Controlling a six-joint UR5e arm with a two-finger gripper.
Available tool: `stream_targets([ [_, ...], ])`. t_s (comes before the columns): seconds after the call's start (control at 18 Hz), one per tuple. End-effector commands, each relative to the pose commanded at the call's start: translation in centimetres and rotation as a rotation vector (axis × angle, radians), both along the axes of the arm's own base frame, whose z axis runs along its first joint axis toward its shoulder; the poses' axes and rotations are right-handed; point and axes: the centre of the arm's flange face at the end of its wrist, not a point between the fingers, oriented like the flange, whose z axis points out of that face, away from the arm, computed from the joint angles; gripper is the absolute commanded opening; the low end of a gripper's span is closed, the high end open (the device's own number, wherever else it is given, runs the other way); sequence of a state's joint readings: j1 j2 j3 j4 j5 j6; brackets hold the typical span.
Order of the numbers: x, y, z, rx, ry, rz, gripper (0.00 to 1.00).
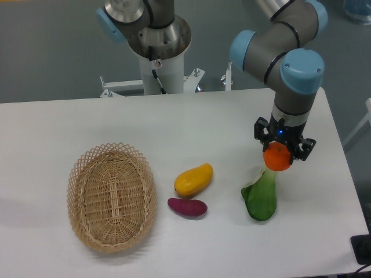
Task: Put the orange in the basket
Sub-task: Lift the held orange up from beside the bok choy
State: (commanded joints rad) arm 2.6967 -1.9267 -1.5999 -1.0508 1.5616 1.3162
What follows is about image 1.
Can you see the black device at edge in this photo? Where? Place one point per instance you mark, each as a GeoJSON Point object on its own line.
{"type": "Point", "coordinates": [361, 248]}

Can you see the purple sweet potato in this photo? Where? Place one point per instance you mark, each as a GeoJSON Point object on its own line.
{"type": "Point", "coordinates": [188, 208]}

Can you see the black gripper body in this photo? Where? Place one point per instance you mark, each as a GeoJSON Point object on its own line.
{"type": "Point", "coordinates": [286, 129]}

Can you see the white frame at right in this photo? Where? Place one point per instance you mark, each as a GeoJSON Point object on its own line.
{"type": "Point", "coordinates": [359, 130]}

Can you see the orange fruit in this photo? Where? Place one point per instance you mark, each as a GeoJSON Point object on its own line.
{"type": "Point", "coordinates": [277, 157]}

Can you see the woven wicker basket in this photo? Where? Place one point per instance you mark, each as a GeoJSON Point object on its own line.
{"type": "Point", "coordinates": [111, 198]}

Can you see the yellow mango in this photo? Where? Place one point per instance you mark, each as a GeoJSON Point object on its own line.
{"type": "Point", "coordinates": [194, 181]}

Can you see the green bok choy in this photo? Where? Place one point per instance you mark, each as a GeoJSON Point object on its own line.
{"type": "Point", "coordinates": [260, 197]}

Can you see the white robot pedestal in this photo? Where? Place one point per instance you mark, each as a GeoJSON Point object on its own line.
{"type": "Point", "coordinates": [160, 54]}

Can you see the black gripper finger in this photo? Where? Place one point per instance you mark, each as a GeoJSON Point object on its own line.
{"type": "Point", "coordinates": [262, 132]}
{"type": "Point", "coordinates": [300, 149]}

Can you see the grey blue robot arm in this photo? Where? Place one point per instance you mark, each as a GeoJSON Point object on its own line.
{"type": "Point", "coordinates": [277, 57]}

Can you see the blue object top right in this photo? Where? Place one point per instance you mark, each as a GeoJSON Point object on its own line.
{"type": "Point", "coordinates": [357, 10]}

